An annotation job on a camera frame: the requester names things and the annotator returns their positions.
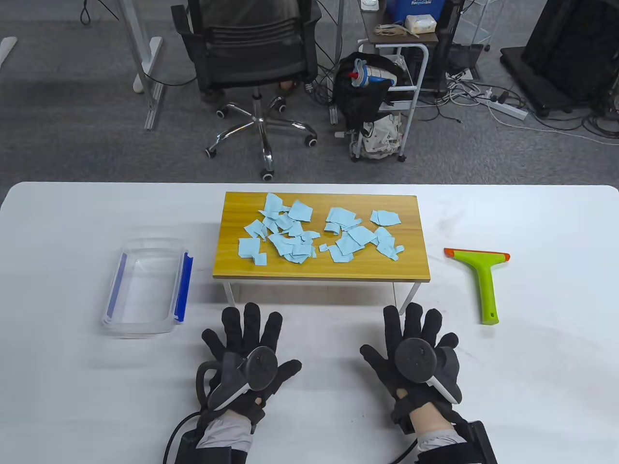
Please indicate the person's left hand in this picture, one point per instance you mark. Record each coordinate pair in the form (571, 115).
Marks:
(251, 324)

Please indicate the person's right hand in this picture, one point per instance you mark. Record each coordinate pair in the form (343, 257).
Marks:
(411, 324)

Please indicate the small wooden table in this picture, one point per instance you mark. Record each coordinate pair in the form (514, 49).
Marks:
(232, 270)

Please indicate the green and orange scraper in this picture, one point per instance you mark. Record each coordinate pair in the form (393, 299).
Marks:
(486, 285)

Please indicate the pile of blue paper scraps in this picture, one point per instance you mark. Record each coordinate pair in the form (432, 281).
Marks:
(348, 241)

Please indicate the clear plastic storage box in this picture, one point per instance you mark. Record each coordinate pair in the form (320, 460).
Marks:
(145, 290)

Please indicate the person's right forearm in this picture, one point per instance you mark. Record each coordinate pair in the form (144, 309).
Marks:
(435, 430)

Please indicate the person's left forearm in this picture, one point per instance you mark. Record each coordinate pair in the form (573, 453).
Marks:
(222, 435)

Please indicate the black sensor box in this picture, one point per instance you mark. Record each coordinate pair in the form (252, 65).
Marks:
(481, 444)
(188, 447)

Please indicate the black floor box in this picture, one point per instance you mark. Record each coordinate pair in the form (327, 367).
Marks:
(464, 60)

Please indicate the white tissue box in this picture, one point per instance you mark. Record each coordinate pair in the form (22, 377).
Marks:
(420, 23)

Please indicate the black and white controller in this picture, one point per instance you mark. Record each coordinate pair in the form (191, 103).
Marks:
(258, 367)
(416, 357)

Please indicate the beige tote bag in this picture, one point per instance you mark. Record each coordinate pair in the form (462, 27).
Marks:
(382, 137)

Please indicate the black backpack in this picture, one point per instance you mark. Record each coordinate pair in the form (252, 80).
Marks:
(358, 106)

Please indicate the white power strip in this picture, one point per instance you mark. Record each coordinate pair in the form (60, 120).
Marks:
(508, 110)

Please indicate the white metal cart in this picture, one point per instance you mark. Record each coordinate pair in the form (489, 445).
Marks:
(420, 72)

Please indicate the blue and white bottle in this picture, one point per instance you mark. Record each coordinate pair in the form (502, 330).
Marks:
(375, 75)

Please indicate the black office chair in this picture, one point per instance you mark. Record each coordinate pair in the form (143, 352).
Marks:
(251, 48)

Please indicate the white desk leg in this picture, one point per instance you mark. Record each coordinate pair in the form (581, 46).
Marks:
(338, 48)

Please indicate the beige gloves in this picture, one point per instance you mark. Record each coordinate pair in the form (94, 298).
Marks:
(394, 30)

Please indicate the blue recycling bin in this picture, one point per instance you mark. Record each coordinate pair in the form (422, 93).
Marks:
(416, 12)

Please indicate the black equipment stand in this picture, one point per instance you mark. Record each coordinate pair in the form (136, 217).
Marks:
(566, 48)

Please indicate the small white device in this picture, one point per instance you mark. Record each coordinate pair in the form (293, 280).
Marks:
(371, 5)

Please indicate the white desk foot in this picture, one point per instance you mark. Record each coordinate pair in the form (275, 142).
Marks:
(7, 50)

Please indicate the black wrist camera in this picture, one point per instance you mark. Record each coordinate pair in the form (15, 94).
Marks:
(256, 415)
(400, 411)

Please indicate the white desk frame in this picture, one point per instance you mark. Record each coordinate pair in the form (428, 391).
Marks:
(145, 58)

